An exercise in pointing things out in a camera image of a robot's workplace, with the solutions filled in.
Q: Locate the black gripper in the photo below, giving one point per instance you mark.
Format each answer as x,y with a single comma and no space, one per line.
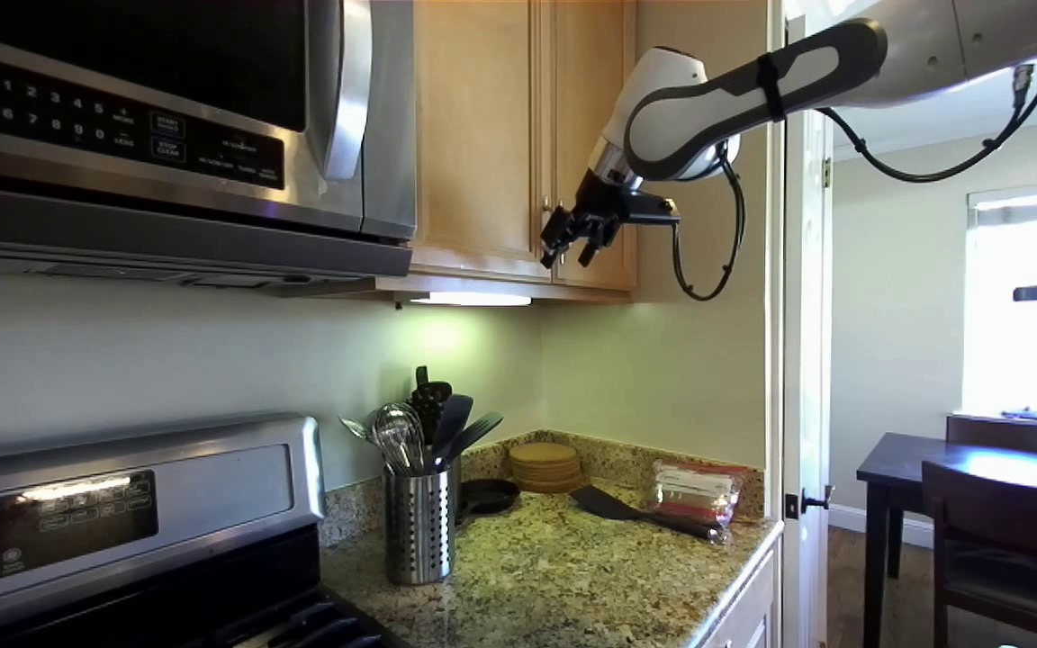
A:
598,207

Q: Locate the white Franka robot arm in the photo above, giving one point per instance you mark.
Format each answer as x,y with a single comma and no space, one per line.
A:
856,68

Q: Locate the under-cabinet light strip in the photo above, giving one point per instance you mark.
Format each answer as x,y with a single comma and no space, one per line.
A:
470,297

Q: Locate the white base cabinet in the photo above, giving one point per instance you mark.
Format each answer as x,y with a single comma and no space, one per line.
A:
746,605

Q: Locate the black cooking spoon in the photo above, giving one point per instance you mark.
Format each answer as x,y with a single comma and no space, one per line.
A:
463,439

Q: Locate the silver ladle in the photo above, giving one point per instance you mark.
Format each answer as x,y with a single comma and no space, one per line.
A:
397,439

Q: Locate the small black dish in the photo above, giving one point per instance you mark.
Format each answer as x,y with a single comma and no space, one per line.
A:
492,497

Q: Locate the perforated steel utensil holder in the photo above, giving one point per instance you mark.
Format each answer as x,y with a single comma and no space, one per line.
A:
419,526

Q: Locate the stainless steel microwave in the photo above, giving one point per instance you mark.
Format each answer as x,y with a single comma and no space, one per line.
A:
161,130

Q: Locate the dark wooden dining table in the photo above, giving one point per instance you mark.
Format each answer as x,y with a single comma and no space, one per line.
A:
973,461

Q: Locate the bright window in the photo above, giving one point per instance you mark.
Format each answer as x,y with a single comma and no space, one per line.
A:
1028,313

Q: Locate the dark wooden chair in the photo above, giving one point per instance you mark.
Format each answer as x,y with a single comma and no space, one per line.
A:
1011,543
1011,435

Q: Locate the stainless steel gas stove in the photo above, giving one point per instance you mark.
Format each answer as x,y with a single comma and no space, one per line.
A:
123,526

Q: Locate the wooden wall cabinet frame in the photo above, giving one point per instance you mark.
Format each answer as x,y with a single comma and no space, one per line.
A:
651,23

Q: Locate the white door frame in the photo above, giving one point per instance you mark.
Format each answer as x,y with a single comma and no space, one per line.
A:
804,361

